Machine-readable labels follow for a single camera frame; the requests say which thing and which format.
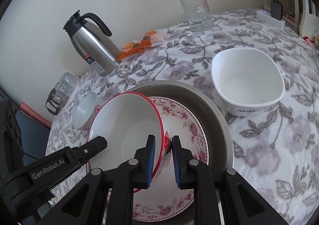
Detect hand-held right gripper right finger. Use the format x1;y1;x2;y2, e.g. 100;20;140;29
171;135;289;225

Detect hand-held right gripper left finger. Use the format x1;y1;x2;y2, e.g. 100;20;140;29
58;135;156;225

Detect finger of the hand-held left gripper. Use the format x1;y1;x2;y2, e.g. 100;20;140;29
70;136;108;165

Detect small white fruit-print bowl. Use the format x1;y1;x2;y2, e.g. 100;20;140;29
72;92;102;131

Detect round pink floral plate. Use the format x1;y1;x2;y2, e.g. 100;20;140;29
107;96;208;221

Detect strawberry print red-rimmed bowl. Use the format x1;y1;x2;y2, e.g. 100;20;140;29
88;92;172;193

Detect stainless steel basin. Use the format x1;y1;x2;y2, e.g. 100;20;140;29
86;80;234;225

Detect white square-rimmed bowl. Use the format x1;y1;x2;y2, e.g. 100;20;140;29
211;49;285;117

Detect small clear glass cup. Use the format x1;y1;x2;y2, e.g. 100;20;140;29
53;82;71;101
60;72;78;91

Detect stainless steel thermos jug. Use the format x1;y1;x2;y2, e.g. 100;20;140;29
63;10;121;76

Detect orange snack packet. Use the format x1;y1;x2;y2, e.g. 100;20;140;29
140;29;166;48
117;40;146;61

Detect clear glass mug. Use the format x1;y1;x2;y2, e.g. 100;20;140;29
180;0;213;32

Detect white power strip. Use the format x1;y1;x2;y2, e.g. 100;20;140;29
257;9;286;29

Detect black charger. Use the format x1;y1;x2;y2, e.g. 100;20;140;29
270;1;284;20

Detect white wooden furniture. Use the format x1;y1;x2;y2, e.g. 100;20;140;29
255;0;319;38

